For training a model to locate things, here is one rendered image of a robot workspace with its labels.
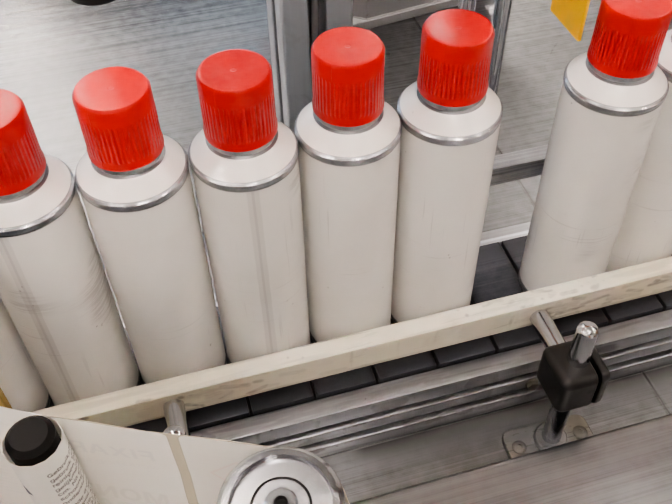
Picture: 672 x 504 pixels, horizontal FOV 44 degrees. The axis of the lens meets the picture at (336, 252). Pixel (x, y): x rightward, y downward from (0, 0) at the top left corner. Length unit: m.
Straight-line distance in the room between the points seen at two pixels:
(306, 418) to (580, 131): 0.22
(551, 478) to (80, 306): 0.26
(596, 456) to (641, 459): 0.02
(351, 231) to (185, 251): 0.08
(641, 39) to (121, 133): 0.24
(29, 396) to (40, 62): 0.45
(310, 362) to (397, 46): 0.44
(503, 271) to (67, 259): 0.29
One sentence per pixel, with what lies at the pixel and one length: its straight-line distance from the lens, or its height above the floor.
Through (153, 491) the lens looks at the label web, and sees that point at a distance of 0.31.
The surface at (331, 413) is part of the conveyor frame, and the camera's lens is 0.49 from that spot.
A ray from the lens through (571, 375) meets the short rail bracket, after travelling 0.46.
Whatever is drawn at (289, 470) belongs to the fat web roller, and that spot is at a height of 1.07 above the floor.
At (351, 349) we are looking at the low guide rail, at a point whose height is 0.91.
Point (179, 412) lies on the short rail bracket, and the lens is 0.46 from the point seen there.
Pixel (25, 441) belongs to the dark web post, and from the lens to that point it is 0.28.
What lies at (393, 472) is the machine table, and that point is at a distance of 0.52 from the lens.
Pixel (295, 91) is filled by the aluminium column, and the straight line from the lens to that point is 0.54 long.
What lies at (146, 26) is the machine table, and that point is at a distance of 0.89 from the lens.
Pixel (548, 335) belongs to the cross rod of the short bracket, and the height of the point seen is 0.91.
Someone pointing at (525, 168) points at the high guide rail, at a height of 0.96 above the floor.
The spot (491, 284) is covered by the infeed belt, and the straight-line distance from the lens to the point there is 0.55.
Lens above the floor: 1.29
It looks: 48 degrees down
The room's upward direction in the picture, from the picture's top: 1 degrees counter-clockwise
